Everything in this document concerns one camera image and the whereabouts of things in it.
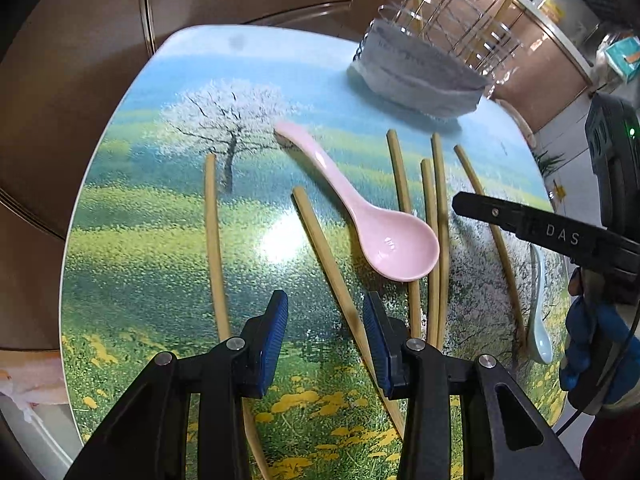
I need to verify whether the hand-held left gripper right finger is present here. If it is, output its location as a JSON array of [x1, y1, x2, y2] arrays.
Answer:
[[362, 291, 586, 480]]

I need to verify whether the person's right hand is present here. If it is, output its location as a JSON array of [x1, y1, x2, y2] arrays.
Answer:
[[559, 266, 630, 405]]

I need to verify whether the white kitchen countertop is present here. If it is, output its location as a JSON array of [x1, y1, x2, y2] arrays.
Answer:
[[465, 0, 597, 73]]

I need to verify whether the pale plastic bag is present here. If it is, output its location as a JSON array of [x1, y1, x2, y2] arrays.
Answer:
[[0, 352, 68, 411]]

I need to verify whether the light blue ceramic spoon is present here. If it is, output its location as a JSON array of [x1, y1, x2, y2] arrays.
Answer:
[[527, 245, 555, 365]]

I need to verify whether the pink ceramic spoon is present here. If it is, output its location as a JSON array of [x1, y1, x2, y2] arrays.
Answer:
[[274, 121, 441, 282]]

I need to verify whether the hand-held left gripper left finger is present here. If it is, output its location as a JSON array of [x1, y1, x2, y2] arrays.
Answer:
[[65, 290, 290, 480]]

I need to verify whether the teal tissue packet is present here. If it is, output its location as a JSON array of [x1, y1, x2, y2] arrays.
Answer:
[[602, 35, 640, 83]]

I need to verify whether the brown kitchen cabinet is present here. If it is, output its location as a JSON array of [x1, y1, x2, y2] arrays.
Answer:
[[0, 0, 596, 351]]

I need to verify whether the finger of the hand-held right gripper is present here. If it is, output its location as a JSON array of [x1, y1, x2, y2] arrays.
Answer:
[[452, 191, 628, 271]]

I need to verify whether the green potted plant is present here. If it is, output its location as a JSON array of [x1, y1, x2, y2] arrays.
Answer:
[[535, 152, 567, 177]]

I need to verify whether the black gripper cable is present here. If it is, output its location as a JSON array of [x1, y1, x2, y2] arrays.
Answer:
[[552, 402, 586, 436]]

